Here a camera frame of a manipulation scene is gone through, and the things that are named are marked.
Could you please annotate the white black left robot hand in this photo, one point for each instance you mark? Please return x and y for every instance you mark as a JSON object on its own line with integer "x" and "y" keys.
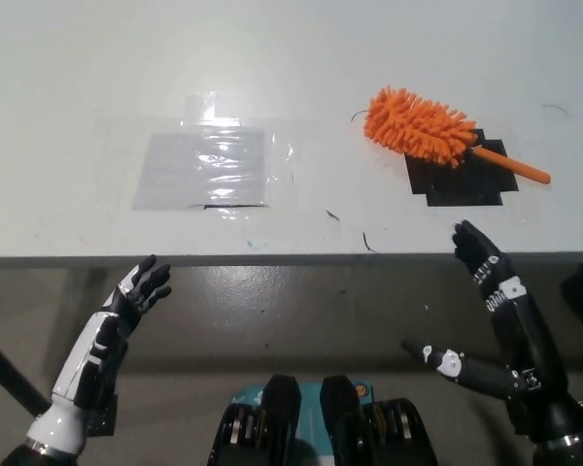
{"x": 85, "y": 354}

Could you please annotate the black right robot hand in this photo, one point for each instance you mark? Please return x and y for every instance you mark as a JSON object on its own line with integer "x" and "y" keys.
{"x": 524, "y": 335}

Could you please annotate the orange microfibre duster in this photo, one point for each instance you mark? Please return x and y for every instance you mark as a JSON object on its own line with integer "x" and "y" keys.
{"x": 413, "y": 126}

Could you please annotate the black teal robot torso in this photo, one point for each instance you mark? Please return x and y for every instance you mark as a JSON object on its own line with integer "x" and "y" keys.
{"x": 337, "y": 427}

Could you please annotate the black floor plate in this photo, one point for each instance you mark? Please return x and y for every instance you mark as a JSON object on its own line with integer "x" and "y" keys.
{"x": 104, "y": 417}

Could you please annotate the black table leg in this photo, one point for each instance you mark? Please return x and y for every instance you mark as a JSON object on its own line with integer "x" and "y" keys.
{"x": 10, "y": 371}

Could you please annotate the black tape patch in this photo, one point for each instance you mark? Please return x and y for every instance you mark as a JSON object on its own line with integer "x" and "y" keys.
{"x": 456, "y": 184}

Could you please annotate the clear glossy tape layer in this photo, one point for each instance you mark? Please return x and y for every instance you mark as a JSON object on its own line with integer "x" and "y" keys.
{"x": 228, "y": 160}

